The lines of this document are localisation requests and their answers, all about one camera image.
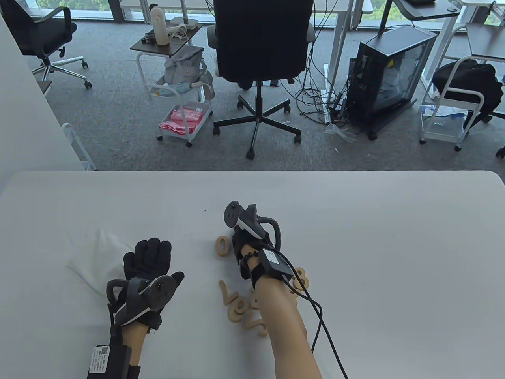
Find person's right hand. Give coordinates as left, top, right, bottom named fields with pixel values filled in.
left=232, top=228, right=277, bottom=267

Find person's left hand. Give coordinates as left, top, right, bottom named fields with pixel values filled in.
left=106, top=238, right=185, bottom=332

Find white drawstring cloth bag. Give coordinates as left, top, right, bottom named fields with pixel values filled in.
left=67, top=228, right=135, bottom=295

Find pile of wooden number blocks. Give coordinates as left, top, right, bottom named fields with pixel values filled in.
left=219, top=267, right=310, bottom=337

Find person's right forearm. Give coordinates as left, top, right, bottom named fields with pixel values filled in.
left=241, top=245, right=322, bottom=379

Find person's left forearm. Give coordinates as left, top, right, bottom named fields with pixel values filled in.
left=120, top=324, right=148, bottom=366

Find black bag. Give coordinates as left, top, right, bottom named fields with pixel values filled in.
left=432, top=59, right=505, bottom=129

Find grey handheld tracking controller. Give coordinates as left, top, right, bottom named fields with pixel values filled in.
left=224, top=201, right=281, bottom=250
left=106, top=274, right=178, bottom=326

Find black wrist sensor box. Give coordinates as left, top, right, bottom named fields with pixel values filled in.
left=87, top=345, right=133, bottom=379
left=258, top=247, right=294, bottom=281

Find pink folded cloths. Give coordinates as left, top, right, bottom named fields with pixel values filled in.
left=159, top=109, right=206, bottom=136

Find white metal rack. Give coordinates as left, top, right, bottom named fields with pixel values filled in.
left=61, top=123, right=97, bottom=171

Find clear plastic wrapper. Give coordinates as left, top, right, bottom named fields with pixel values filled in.
left=324, top=123, right=357, bottom=143

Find light blue pouch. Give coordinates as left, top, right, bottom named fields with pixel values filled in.
left=155, top=81, right=202, bottom=98

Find grey backpack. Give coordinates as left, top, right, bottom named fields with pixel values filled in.
left=164, top=45, right=215, bottom=99

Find black high-back office chair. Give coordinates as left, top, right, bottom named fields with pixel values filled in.
left=207, top=0, right=316, bottom=160

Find white cart with dark top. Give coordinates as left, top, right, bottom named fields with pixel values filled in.
left=130, top=23, right=214, bottom=148

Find black computer tower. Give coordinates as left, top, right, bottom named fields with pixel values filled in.
left=347, top=26, right=438, bottom=141

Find cream cylindrical device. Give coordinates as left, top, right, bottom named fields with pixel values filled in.
left=150, top=7, right=171, bottom=46

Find white rolling cart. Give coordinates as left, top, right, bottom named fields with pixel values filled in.
left=419, top=55, right=486, bottom=152

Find black chrome-base office chair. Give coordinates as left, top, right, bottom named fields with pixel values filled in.
left=0, top=0, right=92, bottom=89

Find black standing desk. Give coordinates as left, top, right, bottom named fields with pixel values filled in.
left=377, top=0, right=461, bottom=37

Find dark bead bracelet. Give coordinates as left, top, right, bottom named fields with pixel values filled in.
left=240, top=250, right=263, bottom=273

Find black sensor cable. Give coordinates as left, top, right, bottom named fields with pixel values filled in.
left=276, top=253, right=350, bottom=379

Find tangle of black cables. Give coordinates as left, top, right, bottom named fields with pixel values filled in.
left=288, top=0, right=350, bottom=124

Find dark-topped white-frame desk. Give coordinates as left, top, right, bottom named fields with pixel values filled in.
left=420, top=0, right=505, bottom=92

